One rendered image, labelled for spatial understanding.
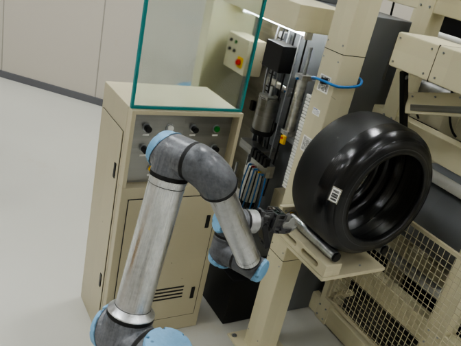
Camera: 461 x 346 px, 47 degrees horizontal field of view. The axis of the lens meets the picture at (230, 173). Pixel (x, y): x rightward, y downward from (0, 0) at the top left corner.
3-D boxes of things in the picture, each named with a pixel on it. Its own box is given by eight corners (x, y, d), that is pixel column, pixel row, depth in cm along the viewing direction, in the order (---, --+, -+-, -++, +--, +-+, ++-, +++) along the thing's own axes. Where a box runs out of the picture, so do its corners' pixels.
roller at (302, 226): (286, 221, 248) (285, 213, 245) (294, 217, 249) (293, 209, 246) (333, 264, 221) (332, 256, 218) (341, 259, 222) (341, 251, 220)
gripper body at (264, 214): (289, 215, 204) (265, 215, 197) (282, 235, 207) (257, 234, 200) (278, 206, 210) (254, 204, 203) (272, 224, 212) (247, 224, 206)
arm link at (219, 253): (225, 274, 192) (234, 243, 189) (201, 260, 198) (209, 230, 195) (239, 268, 200) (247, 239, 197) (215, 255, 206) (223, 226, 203)
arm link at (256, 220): (247, 237, 197) (234, 224, 204) (258, 237, 200) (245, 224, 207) (255, 216, 194) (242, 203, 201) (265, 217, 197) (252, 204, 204)
